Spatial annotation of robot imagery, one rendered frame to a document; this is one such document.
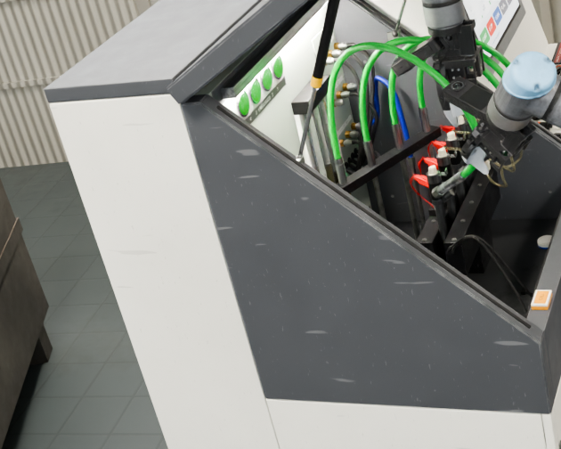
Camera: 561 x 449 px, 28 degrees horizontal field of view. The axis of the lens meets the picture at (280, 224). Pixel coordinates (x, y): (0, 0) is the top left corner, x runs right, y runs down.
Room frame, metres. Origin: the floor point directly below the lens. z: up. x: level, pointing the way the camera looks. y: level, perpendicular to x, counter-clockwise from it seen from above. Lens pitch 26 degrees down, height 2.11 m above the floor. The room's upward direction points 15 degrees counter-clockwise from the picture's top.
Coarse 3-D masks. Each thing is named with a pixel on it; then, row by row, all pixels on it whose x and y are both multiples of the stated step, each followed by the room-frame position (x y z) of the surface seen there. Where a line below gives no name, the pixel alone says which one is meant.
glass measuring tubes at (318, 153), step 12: (324, 84) 2.26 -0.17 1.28; (300, 96) 2.20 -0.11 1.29; (324, 96) 2.25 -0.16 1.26; (300, 108) 2.18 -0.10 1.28; (324, 108) 2.25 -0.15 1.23; (300, 120) 2.18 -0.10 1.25; (312, 120) 2.18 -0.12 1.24; (324, 120) 2.24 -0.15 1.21; (300, 132) 2.18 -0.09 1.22; (312, 132) 2.18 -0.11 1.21; (324, 132) 2.25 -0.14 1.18; (312, 144) 2.19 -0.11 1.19; (324, 144) 2.21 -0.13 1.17; (312, 156) 2.20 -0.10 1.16; (324, 156) 2.21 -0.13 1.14; (324, 168) 2.19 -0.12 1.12; (336, 180) 2.25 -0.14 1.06
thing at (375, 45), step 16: (352, 48) 2.05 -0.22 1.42; (368, 48) 2.02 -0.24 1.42; (384, 48) 1.99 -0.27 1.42; (400, 48) 1.97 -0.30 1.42; (336, 64) 2.09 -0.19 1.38; (416, 64) 1.93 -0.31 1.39; (336, 80) 2.11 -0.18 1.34; (464, 112) 1.86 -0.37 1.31; (336, 144) 2.14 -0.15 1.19; (336, 160) 2.14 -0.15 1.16; (464, 176) 1.88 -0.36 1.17
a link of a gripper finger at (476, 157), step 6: (474, 150) 1.81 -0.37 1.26; (480, 150) 1.80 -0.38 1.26; (462, 156) 1.83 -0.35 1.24; (474, 156) 1.82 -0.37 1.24; (480, 156) 1.80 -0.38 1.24; (468, 162) 1.84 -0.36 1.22; (474, 162) 1.83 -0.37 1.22; (480, 162) 1.81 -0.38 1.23; (480, 168) 1.82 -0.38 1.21; (486, 168) 1.80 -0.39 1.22; (486, 174) 1.81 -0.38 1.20
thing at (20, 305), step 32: (0, 192) 3.75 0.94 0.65; (0, 224) 3.63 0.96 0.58; (0, 256) 3.52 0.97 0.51; (0, 288) 3.42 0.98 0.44; (32, 288) 3.70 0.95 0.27; (0, 320) 3.32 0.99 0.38; (32, 320) 3.59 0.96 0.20; (0, 352) 3.22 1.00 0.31; (32, 352) 3.47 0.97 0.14; (0, 384) 3.12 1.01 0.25; (0, 416) 3.03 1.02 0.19; (0, 448) 2.93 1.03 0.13
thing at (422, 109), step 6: (480, 42) 2.22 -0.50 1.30; (486, 48) 2.21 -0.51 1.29; (492, 48) 2.21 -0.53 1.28; (492, 54) 2.21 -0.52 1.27; (498, 54) 2.20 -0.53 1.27; (426, 60) 2.28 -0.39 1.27; (504, 60) 2.20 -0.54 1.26; (420, 72) 2.29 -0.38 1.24; (420, 78) 2.29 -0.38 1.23; (420, 84) 2.29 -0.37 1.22; (420, 90) 2.29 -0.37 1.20; (420, 96) 2.29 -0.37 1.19; (420, 102) 2.29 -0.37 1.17; (420, 108) 2.29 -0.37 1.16; (426, 108) 2.29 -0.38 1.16; (420, 114) 2.29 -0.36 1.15; (426, 114) 2.29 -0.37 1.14; (426, 120) 2.29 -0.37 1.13; (426, 126) 2.29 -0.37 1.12; (426, 132) 2.29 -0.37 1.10
